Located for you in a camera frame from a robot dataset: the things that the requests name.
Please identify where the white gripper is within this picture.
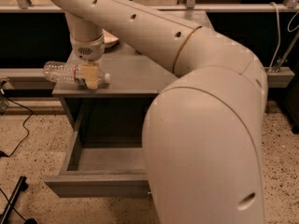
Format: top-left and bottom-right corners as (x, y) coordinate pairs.
(70, 35), (105, 90)

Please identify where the clear plastic water bottle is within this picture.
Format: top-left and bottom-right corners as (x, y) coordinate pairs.
(43, 61), (111, 89)

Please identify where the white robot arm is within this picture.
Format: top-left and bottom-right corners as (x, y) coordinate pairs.
(51, 0), (268, 224)

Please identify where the open grey top drawer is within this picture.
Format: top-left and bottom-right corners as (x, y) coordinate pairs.
(44, 131), (150, 198)

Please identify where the grey wooden cabinet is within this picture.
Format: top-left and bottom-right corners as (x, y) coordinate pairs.
(51, 10), (216, 133)

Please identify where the metal railing with posts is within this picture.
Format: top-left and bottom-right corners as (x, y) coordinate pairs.
(0, 0), (299, 13)

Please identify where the black stand leg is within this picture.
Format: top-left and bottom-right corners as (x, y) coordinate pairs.
(0, 176), (28, 224)

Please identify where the black floor cable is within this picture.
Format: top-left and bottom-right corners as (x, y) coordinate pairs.
(0, 87), (35, 159)

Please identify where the white cable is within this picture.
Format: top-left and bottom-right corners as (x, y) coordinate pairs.
(267, 2), (282, 75)

